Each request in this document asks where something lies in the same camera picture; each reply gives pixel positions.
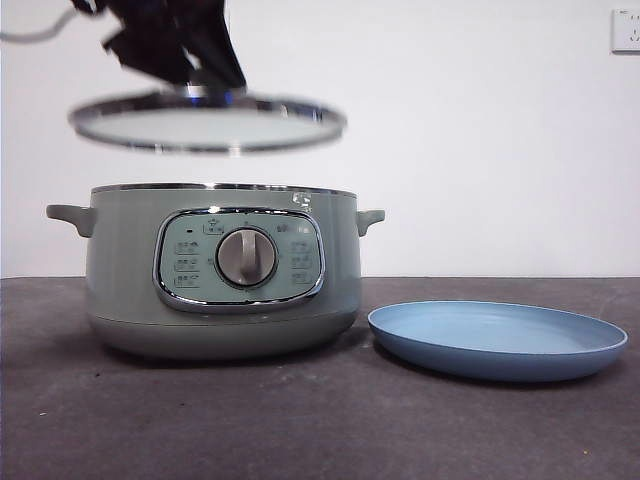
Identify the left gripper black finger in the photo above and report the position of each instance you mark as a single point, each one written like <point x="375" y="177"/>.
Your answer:
<point x="150" y="55"/>
<point x="220" y="50"/>

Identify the glass lid with green knob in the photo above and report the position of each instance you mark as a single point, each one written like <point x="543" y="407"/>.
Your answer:
<point x="200" y="125"/>

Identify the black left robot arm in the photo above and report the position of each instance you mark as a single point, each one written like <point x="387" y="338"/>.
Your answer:
<point x="130" y="7"/>

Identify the pale green electric steamer pot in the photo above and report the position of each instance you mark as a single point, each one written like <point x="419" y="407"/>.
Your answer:
<point x="125" y="280"/>

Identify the blue round plate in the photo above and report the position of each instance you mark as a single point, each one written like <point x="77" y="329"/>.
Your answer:
<point x="500" y="345"/>

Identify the white wall socket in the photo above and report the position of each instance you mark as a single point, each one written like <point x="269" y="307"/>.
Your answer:
<point x="627" y="30"/>

